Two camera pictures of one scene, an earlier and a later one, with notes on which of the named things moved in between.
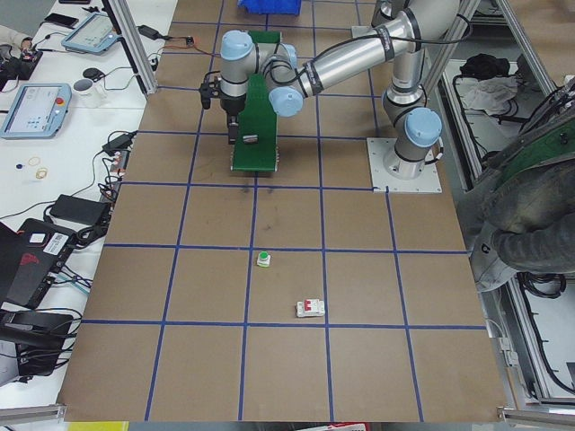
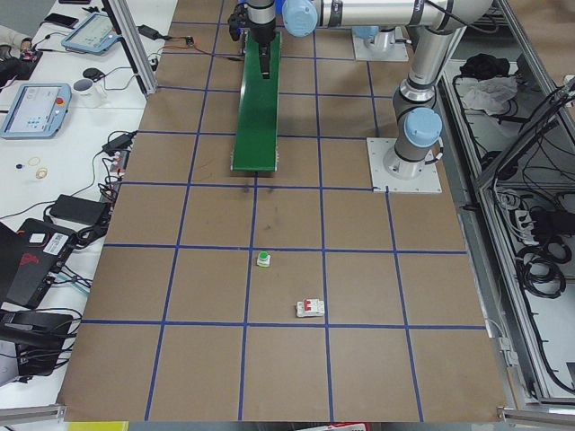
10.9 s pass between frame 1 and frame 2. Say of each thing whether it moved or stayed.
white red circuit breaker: stayed
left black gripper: moved
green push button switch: stayed
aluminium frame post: stayed
